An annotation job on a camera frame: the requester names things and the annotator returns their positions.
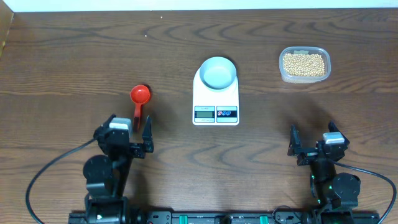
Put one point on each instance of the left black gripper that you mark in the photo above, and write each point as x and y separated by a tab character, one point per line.
138	150

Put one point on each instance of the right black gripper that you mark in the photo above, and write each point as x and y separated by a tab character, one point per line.
295	145

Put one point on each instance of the red plastic measuring scoop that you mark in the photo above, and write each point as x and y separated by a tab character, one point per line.
140	95

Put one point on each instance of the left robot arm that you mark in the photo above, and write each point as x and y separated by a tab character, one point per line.
106	175

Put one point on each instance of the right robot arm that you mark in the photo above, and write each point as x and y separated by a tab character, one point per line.
337	193

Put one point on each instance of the white digital kitchen scale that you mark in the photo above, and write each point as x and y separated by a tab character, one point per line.
215	107

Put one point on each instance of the light blue bowl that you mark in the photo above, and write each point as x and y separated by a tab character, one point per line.
218	73

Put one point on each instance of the soybeans in container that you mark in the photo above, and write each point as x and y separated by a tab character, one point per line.
304	65

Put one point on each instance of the clear plastic container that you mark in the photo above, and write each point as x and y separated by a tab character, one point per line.
305	50

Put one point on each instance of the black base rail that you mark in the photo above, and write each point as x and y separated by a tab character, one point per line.
283	217

